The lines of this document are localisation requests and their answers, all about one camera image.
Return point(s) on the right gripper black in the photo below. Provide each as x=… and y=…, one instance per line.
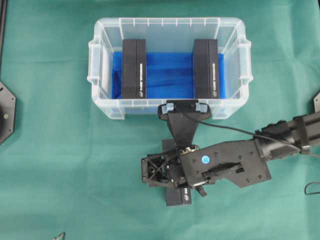
x=239, y=162

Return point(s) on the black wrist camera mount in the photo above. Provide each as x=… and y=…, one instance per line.
x=182, y=118

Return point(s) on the black camera box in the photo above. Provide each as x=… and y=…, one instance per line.
x=174, y=196
x=134, y=69
x=206, y=77

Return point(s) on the blue cloth case liner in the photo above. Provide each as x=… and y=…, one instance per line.
x=169, y=75

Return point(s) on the clear plastic storage case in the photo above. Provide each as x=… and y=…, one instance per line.
x=176, y=35

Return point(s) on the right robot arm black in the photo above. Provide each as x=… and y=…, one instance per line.
x=286, y=138

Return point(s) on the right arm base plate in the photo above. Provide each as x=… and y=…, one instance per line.
x=316, y=102

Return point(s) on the small dark pointed object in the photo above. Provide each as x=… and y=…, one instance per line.
x=59, y=232

